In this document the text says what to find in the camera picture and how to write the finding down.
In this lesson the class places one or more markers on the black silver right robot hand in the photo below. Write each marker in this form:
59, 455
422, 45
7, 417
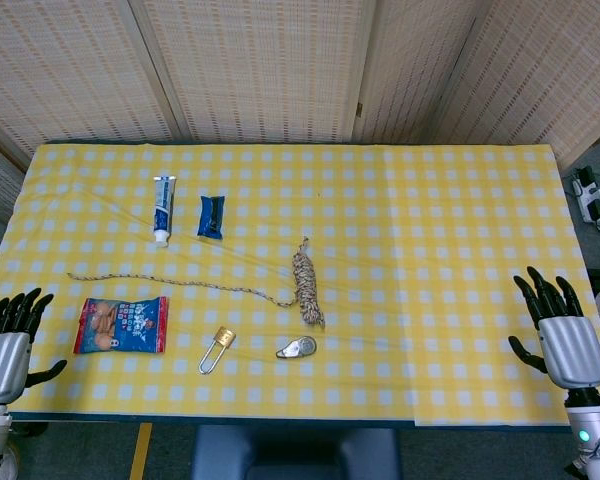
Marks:
572, 350

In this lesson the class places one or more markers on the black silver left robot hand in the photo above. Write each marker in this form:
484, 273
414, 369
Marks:
2, 360

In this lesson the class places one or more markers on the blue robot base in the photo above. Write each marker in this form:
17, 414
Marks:
295, 452

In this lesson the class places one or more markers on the red blue snack bag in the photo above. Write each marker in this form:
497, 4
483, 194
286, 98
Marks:
122, 325

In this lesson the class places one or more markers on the white power strip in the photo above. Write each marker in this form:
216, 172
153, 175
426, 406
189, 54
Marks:
589, 197

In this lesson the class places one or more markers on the yellow floor tape strip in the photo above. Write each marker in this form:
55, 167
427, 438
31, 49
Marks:
141, 450

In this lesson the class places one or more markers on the yellow white checkered tablecloth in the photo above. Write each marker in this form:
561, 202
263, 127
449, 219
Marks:
430, 250

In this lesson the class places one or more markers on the blue white toothpaste tube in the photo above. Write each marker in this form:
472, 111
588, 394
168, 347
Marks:
163, 210

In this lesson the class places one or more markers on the brass long-shackle padlock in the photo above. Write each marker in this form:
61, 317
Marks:
225, 338

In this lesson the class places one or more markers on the small blue foil packet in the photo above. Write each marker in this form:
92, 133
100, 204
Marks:
211, 217

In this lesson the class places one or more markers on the grey correction tape dispenser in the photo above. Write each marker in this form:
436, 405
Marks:
297, 347

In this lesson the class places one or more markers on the brass screen hinge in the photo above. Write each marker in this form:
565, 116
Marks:
359, 109

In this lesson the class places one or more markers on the woven beige folding screen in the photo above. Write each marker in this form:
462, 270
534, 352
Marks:
260, 65

